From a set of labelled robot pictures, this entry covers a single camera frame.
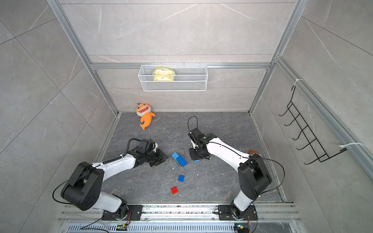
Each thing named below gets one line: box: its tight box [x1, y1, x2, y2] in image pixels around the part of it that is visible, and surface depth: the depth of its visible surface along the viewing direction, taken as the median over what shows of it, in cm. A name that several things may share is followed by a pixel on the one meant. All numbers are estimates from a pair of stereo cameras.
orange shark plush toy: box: [135, 102, 156, 131], surface depth 113 cm
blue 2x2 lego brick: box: [177, 174, 186, 183], surface depth 86 cm
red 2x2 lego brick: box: [170, 186, 179, 195], surface depth 81 cm
